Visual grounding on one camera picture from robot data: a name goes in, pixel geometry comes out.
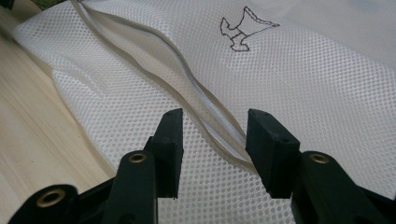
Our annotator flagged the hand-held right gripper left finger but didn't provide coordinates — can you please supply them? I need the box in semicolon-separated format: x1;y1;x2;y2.
102;107;185;224

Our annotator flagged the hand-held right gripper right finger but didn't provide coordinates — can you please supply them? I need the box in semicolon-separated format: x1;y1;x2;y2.
245;108;391;224

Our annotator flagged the white mesh laundry bag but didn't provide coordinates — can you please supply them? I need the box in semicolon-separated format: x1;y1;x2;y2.
12;0;396;224

